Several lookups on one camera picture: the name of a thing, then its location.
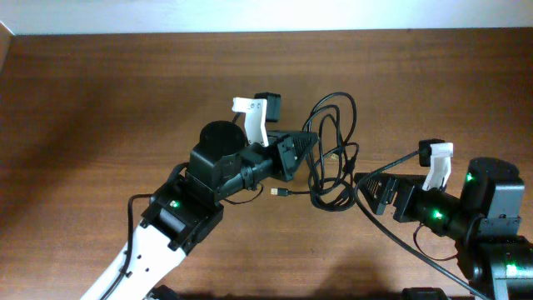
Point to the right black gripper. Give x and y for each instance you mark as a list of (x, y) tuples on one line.
[(389, 196)]

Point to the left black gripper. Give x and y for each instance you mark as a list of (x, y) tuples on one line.
[(284, 160)]

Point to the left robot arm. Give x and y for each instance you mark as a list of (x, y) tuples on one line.
[(188, 205)]

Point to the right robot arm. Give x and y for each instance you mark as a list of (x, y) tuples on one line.
[(483, 221)]

